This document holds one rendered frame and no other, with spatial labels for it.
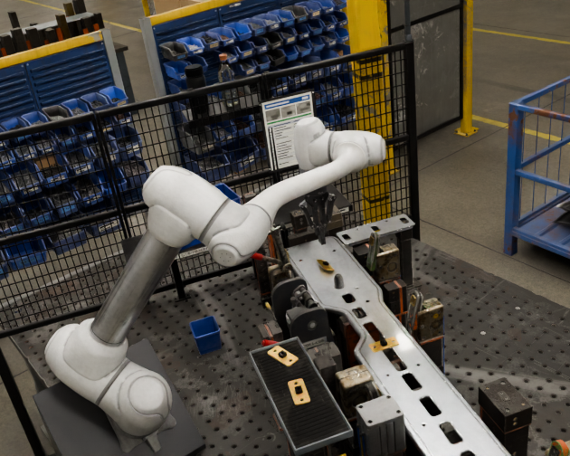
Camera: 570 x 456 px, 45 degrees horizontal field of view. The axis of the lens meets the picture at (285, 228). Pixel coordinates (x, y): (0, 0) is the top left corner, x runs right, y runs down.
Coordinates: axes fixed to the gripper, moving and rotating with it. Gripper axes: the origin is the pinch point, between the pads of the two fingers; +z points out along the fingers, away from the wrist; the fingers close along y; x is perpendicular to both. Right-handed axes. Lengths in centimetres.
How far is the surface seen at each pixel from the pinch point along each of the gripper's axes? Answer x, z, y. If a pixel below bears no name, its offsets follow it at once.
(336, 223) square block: 23.4, 11.6, 14.0
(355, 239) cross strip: 12.2, 13.8, 16.8
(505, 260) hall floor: 99, 115, 143
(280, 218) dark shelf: 36.7, 10.8, -3.7
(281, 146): 54, -11, 6
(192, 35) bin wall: 230, -19, 8
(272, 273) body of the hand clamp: -1.6, 8.8, -19.3
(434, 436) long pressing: -84, 14, -4
